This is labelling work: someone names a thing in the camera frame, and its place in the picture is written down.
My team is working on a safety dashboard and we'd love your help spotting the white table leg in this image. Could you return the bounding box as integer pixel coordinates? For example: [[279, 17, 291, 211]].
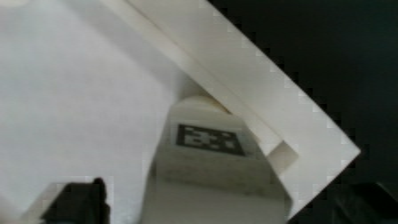
[[140, 96, 291, 224]]

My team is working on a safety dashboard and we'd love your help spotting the white square tabletop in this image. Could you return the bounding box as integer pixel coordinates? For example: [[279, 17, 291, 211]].
[[0, 0, 359, 224]]

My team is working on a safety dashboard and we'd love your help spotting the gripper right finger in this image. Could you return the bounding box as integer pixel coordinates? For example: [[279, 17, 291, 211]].
[[318, 181, 398, 224]]

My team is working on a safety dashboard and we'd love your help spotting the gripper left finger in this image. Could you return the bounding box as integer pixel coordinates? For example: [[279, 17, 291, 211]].
[[23, 178, 110, 224]]

